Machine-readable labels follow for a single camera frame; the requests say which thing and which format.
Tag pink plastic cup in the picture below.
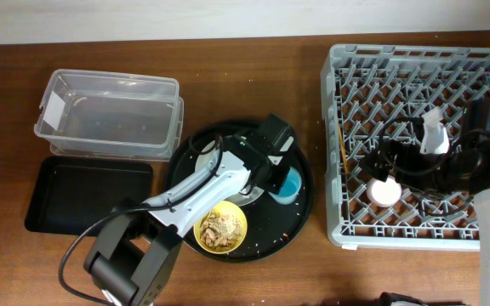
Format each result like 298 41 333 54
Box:
367 175 402 207

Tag food scraps in bowl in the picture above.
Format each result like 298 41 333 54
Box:
200 212 243 252

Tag blue plastic cup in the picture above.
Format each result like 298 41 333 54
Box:
269 167 302 205

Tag round black serving tray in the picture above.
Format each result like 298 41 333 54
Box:
163 120 315 263

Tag clear plastic storage bin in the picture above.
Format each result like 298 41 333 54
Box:
33 69 184 162

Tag black rectangular tray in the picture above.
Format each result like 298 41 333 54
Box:
24 156 154 235

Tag grey plate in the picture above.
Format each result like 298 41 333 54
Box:
193 149 265 207

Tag grey dishwasher rack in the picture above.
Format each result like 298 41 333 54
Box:
321 44 490 252

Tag yellow bowl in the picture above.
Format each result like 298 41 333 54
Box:
193 201 248 254

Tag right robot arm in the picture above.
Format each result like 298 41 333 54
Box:
359 99 490 305

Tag wooden chopstick in rack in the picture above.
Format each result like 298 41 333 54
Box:
336 122 350 175

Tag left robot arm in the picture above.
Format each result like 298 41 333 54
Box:
83 124 295 305

